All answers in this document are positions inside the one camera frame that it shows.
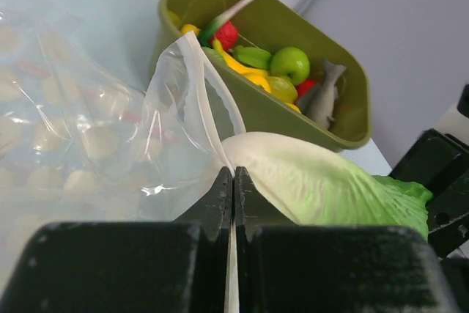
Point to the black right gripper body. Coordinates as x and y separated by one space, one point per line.
439 161

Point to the olive green plastic bin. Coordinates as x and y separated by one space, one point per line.
271 25

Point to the yellow toy banana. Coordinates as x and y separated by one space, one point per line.
234 64

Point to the clear white-dotted zip bag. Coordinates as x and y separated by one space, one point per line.
78 145

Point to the green toy apple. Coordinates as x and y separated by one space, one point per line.
291 63

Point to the green toy lettuce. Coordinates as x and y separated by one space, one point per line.
311 185

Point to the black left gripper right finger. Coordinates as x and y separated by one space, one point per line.
283 267

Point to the yellow-green toy starfruit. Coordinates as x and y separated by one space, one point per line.
252 56

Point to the grey toy fish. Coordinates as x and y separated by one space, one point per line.
319 101

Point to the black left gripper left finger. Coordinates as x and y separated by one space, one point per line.
176 266

